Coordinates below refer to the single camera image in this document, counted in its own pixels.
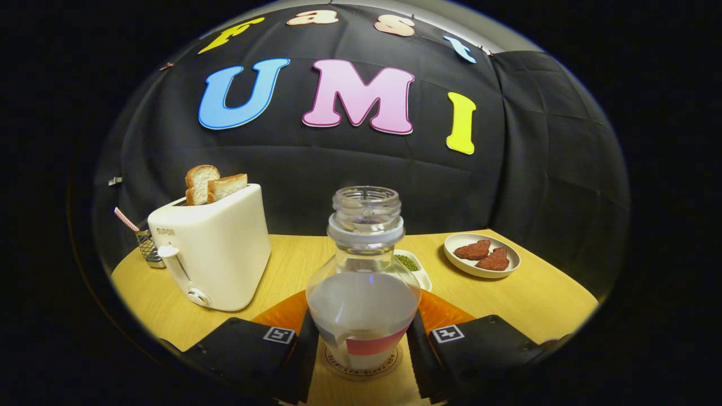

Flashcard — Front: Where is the cream toaster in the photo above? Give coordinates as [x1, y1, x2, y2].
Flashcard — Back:
[147, 183, 272, 312]

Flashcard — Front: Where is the round printed coaster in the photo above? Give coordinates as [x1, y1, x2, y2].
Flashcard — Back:
[324, 344, 402, 379]

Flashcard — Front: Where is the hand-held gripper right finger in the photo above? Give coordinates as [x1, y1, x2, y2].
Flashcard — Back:
[406, 289, 549, 404]

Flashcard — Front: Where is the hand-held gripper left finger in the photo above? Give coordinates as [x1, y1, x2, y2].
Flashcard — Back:
[161, 290, 321, 404]

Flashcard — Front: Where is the pink checked straw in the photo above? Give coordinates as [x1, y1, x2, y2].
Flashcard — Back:
[114, 207, 140, 232]

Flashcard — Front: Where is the metal wire basket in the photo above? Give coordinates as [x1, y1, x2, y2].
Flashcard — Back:
[135, 228, 166, 269]

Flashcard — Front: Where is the wooden table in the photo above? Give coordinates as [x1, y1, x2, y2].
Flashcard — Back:
[111, 228, 600, 406]

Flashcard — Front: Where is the red-brown meat piece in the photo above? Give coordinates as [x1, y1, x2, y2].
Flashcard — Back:
[475, 248, 510, 272]
[454, 240, 491, 261]

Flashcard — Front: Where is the white oval plate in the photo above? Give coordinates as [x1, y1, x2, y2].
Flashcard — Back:
[443, 233, 521, 279]

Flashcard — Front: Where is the toasted bread slice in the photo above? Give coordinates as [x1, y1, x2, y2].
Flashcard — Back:
[185, 165, 221, 206]
[207, 173, 248, 204]

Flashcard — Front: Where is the white divided dish with beans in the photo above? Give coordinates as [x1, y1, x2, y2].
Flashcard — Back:
[393, 249, 433, 292]

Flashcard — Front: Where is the clear juice bottle red label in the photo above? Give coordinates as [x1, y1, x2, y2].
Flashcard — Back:
[306, 186, 422, 371]

